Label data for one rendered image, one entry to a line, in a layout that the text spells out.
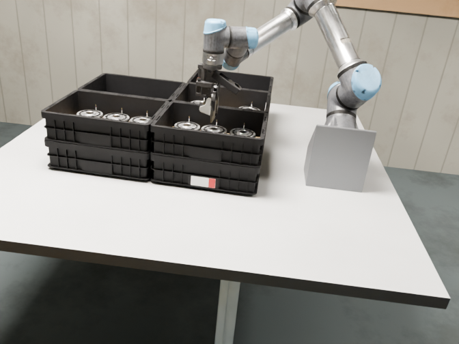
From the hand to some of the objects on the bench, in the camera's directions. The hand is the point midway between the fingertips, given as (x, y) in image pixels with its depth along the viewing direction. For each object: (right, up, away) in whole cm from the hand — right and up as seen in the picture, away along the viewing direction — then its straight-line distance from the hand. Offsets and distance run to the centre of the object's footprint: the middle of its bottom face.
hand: (214, 117), depth 167 cm
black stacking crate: (-42, -16, +10) cm, 46 cm away
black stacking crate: (-2, -21, +7) cm, 23 cm away
